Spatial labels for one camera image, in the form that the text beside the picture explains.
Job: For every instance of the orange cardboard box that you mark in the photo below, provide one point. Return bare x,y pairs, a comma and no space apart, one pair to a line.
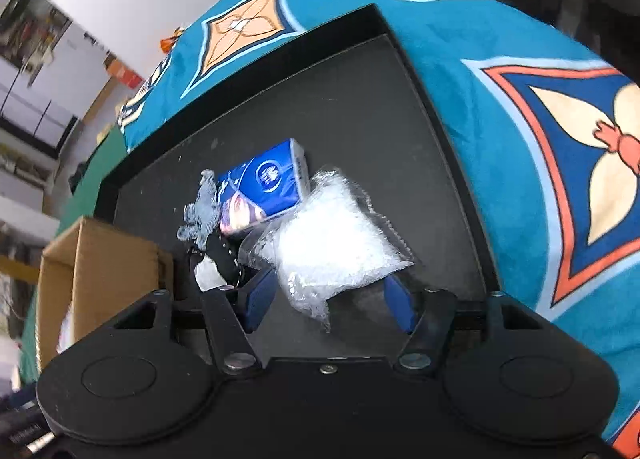
125,74

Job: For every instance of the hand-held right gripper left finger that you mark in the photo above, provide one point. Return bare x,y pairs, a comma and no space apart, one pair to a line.
257,299

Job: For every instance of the blue printed blanket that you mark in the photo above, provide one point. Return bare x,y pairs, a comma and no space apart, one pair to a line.
450,39

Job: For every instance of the black shallow tray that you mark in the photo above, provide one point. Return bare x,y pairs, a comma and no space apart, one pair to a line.
350,114

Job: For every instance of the brown cardboard box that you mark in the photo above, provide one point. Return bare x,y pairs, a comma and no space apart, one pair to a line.
115,259

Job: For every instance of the orange bag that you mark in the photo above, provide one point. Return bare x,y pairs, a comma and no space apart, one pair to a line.
170,41

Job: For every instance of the blue tissue pack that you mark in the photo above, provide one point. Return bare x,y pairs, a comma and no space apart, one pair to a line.
270,179

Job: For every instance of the clear bag of white filling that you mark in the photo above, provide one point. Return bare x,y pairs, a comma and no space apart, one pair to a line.
325,244

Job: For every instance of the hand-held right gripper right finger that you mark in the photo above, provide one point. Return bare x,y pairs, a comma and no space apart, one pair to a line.
400,306

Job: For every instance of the grey lace cloth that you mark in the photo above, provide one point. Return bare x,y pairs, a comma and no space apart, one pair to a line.
202,219

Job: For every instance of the black and white cloth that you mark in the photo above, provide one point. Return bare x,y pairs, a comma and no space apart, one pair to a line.
220,254

